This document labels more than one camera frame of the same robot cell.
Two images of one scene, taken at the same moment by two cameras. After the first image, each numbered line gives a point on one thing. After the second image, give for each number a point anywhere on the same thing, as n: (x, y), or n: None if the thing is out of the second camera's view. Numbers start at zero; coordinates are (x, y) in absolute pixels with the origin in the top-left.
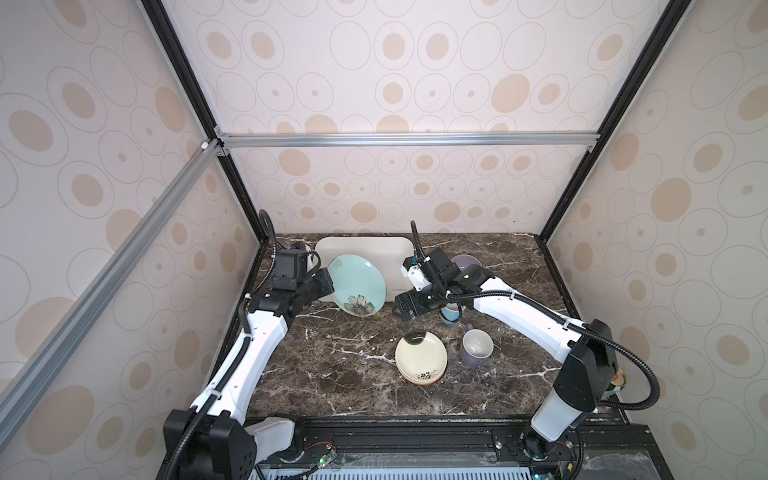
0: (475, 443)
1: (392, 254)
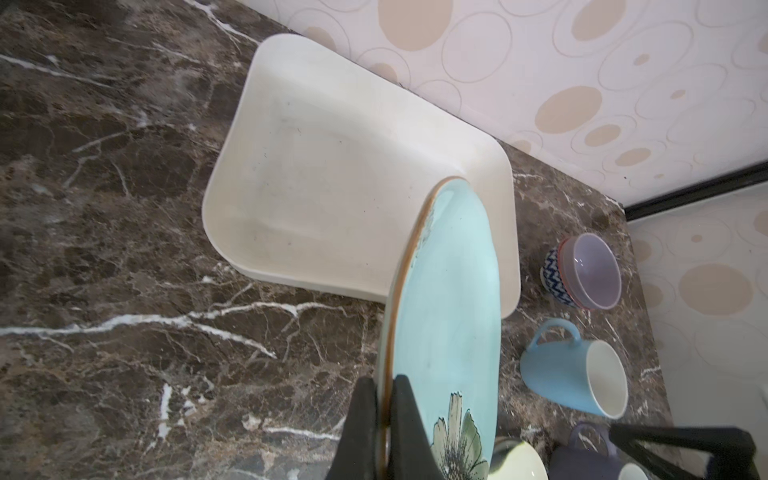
0: None
1: (326, 166)
